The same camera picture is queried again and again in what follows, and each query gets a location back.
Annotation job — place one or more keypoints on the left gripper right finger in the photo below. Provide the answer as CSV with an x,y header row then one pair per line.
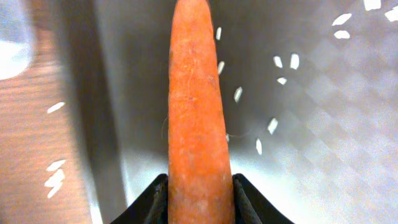
x,y
251,207

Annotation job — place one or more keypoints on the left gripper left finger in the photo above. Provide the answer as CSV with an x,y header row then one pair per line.
x,y
150,207

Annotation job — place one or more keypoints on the orange carrot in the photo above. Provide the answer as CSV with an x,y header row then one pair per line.
x,y
200,180

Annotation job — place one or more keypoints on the brown serving tray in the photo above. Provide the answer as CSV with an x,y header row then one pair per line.
x,y
309,91

